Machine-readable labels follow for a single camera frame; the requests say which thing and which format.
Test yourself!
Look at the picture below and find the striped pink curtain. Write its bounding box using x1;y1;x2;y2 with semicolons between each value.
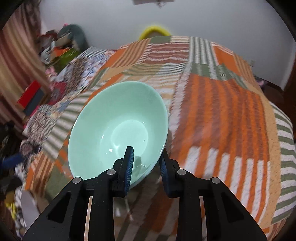
1;1;49;128

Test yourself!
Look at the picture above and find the green box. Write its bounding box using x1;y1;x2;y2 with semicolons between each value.
53;48;81;73

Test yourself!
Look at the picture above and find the grey plush toy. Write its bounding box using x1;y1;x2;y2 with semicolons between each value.
57;24;89;52

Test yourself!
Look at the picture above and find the red box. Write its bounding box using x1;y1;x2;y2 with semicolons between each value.
16;80;44;110

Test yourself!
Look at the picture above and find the wall-mounted black monitor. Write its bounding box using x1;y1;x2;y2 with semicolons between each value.
133;0;174;6

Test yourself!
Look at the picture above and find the mint green bowl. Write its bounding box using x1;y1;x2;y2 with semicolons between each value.
68;81;169;188

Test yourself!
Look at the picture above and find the patterned bed quilt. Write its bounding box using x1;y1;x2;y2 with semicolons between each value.
12;47;115;228

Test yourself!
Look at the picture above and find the striped patchwork tablecloth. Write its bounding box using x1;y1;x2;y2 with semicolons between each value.
24;36;295;240

